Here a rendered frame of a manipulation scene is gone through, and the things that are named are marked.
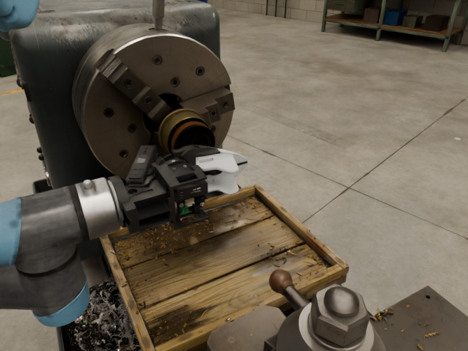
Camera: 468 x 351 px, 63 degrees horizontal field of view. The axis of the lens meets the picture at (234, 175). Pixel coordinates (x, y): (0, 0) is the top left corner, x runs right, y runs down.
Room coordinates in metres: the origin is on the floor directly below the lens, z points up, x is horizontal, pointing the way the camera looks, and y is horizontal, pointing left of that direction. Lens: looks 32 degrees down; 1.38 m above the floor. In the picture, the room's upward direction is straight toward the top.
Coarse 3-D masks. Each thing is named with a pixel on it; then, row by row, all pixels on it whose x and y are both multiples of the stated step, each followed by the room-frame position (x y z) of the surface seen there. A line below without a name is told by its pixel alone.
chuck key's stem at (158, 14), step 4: (156, 0) 0.75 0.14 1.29; (160, 0) 0.76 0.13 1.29; (156, 4) 0.75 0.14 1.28; (160, 4) 0.76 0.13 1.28; (156, 8) 0.75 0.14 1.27; (160, 8) 0.75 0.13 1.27; (156, 12) 0.75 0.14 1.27; (160, 12) 0.75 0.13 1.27; (156, 16) 0.75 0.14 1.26; (160, 16) 0.75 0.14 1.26; (156, 20) 0.76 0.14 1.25; (160, 20) 0.76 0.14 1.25; (156, 24) 0.76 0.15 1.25; (160, 24) 0.76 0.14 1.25; (156, 28) 0.76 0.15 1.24; (160, 28) 0.76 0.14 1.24
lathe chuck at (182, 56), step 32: (128, 32) 0.75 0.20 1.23; (160, 32) 0.73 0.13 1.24; (96, 64) 0.69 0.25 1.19; (128, 64) 0.69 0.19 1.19; (160, 64) 0.71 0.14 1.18; (192, 64) 0.75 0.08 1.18; (96, 96) 0.65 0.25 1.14; (192, 96) 0.74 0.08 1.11; (96, 128) 0.65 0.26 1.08; (128, 128) 0.68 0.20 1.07; (224, 128) 0.78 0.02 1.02; (128, 160) 0.67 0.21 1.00
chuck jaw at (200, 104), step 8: (224, 88) 0.77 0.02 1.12; (176, 96) 0.75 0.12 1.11; (200, 96) 0.74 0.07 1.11; (208, 96) 0.74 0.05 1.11; (216, 96) 0.73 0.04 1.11; (224, 96) 0.73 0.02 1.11; (232, 96) 0.74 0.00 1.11; (176, 104) 0.75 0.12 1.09; (184, 104) 0.71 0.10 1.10; (192, 104) 0.71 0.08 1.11; (200, 104) 0.70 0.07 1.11; (208, 104) 0.70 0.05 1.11; (216, 104) 0.70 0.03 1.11; (224, 104) 0.74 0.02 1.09; (232, 104) 0.74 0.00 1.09; (200, 112) 0.67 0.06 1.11; (208, 112) 0.67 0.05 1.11; (216, 112) 0.70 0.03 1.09; (224, 112) 0.73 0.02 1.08; (208, 120) 0.67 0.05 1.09; (216, 120) 0.70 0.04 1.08
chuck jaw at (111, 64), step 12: (108, 60) 0.68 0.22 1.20; (108, 72) 0.67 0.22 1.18; (120, 72) 0.65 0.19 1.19; (132, 72) 0.65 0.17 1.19; (120, 84) 0.64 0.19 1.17; (132, 84) 0.65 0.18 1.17; (144, 84) 0.66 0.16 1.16; (132, 96) 0.65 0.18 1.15; (144, 96) 0.64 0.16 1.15; (156, 96) 0.65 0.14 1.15; (144, 108) 0.63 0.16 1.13; (156, 108) 0.64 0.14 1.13; (168, 108) 0.63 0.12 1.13; (156, 120) 0.62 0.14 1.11
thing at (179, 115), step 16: (176, 112) 0.63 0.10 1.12; (192, 112) 0.64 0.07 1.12; (160, 128) 0.61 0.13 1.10; (176, 128) 0.60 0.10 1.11; (192, 128) 0.58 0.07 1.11; (208, 128) 0.60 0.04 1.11; (160, 144) 0.61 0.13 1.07; (176, 144) 0.57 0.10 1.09; (192, 144) 0.64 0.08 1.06; (208, 144) 0.60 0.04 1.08
